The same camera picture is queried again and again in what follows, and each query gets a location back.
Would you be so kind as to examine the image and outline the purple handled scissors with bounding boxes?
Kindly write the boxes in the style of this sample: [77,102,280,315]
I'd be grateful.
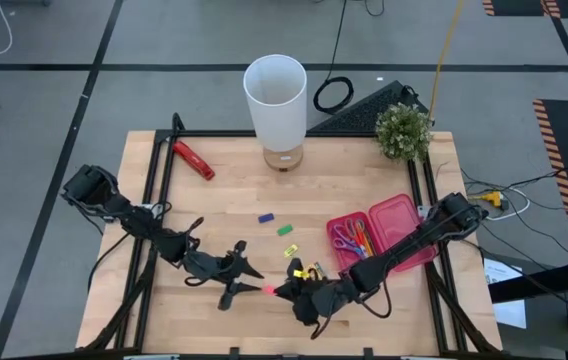
[332,224,365,260]

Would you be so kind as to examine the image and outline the coiled black cable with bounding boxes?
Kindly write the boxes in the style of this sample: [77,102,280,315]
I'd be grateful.
[312,0,356,116]

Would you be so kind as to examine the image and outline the yellow cable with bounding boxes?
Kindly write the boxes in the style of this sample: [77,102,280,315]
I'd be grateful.
[427,0,467,120]

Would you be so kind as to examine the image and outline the white paper sheet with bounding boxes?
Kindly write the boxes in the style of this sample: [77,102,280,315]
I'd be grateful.
[483,257,528,330]

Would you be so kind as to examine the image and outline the white cable loop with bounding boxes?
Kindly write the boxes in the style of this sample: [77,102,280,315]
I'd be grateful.
[486,187,531,222]

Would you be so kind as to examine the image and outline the red stapler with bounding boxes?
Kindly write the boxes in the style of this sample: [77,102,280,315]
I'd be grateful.
[171,140,216,182]

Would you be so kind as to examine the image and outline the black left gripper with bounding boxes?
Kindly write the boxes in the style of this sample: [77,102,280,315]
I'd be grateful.
[181,241,265,312]

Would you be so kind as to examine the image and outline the white lamp wooden base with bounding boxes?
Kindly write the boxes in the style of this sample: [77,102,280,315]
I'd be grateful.
[242,53,309,173]

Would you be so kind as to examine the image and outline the small potted green plant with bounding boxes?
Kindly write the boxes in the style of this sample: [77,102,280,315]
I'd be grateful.
[374,102,434,162]

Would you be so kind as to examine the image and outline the black keyboard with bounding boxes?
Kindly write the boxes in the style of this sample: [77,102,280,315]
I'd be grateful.
[307,79,433,136]

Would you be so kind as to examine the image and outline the pink plastic pencil case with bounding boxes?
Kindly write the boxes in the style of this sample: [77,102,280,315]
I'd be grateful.
[326,193,438,275]

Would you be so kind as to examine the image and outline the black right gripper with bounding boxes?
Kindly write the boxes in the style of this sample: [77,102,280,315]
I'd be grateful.
[274,258,360,327]

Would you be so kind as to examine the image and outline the orange highlighter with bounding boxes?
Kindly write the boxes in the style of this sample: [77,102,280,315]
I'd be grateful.
[354,219,374,257]

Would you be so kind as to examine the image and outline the black metal stand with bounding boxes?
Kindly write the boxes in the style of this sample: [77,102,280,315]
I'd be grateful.
[487,144,568,360]

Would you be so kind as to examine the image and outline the yellow power plug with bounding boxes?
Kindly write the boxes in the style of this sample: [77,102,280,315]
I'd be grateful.
[473,191,504,210]

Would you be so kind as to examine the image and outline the yellow green crayon box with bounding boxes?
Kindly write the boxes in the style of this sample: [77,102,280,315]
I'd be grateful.
[308,261,328,282]

